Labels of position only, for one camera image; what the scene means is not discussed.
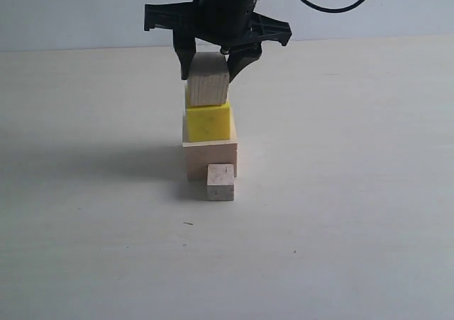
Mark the small wooden cube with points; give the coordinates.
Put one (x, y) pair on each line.
(220, 184)

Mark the yellow cube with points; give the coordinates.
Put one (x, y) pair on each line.
(207, 123)

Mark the large pale wooden cube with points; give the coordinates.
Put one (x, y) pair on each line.
(198, 155)

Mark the medium wooden cube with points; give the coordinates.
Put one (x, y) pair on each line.
(208, 80)

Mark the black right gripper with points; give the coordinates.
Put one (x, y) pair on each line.
(231, 24)

